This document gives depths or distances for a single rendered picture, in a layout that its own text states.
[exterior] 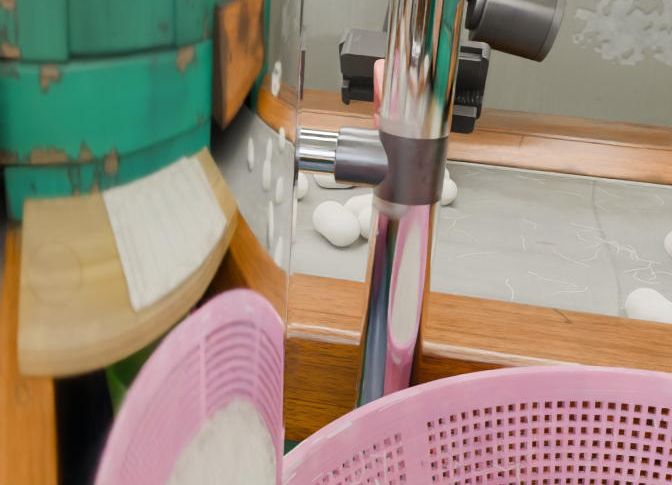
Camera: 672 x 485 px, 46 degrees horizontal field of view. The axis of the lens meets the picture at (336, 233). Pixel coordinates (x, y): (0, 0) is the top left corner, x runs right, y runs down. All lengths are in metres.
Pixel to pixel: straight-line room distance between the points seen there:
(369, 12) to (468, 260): 2.12
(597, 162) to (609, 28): 1.96
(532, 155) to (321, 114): 0.18
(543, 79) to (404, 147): 2.36
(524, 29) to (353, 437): 0.43
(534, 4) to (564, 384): 0.38
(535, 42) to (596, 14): 1.98
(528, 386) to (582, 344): 0.05
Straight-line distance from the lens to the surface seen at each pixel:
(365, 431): 0.26
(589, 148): 0.67
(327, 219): 0.45
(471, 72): 0.57
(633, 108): 2.68
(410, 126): 0.25
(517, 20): 0.62
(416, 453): 0.27
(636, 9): 2.63
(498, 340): 0.32
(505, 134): 0.66
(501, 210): 0.55
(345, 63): 0.55
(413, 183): 0.25
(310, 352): 0.31
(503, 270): 0.45
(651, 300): 0.40
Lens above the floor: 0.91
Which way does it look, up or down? 21 degrees down
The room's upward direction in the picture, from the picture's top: 4 degrees clockwise
